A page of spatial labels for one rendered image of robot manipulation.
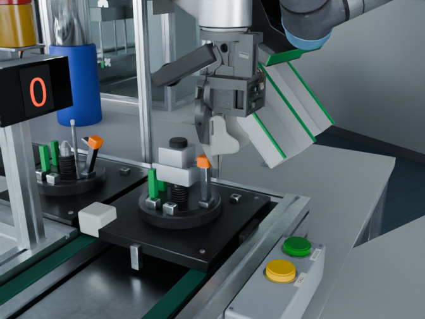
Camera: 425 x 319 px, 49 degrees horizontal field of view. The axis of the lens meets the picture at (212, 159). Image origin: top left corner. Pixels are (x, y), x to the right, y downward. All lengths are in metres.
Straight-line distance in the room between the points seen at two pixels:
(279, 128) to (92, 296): 0.53
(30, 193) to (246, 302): 0.35
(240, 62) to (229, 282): 0.30
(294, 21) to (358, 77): 3.50
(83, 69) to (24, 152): 0.96
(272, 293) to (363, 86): 3.63
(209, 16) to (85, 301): 0.43
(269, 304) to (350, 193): 0.60
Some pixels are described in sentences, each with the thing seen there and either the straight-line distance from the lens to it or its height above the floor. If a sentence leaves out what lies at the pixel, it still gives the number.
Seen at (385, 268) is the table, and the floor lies 0.86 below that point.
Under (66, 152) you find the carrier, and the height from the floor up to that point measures 1.03.
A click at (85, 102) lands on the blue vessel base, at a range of 1.67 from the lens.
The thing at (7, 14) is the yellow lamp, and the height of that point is 1.30.
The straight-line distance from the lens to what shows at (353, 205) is 1.11.
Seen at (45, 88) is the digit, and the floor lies 1.20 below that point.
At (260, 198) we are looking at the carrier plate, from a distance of 0.85.
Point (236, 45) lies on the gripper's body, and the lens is 0.66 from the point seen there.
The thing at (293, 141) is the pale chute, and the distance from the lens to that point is 1.03.
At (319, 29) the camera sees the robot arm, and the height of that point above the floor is 1.27.
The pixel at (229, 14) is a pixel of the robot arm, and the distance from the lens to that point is 0.65.
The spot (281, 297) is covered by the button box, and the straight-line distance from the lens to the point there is 0.63.
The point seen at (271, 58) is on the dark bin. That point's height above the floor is 1.20.
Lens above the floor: 1.34
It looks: 21 degrees down
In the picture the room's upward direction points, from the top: straight up
